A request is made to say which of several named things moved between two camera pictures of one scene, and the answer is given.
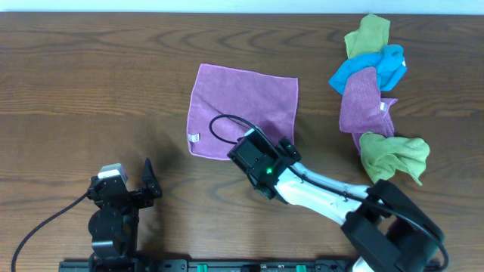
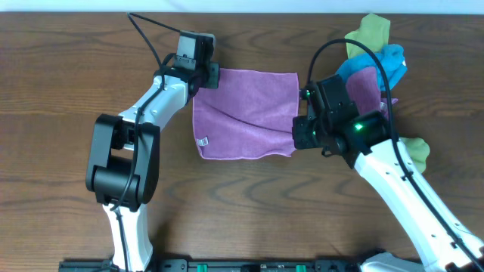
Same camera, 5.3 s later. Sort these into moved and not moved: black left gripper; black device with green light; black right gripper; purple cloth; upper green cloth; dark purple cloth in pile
Moved: black right gripper; black left gripper
Not moved: black device with green light; purple cloth; upper green cloth; dark purple cloth in pile
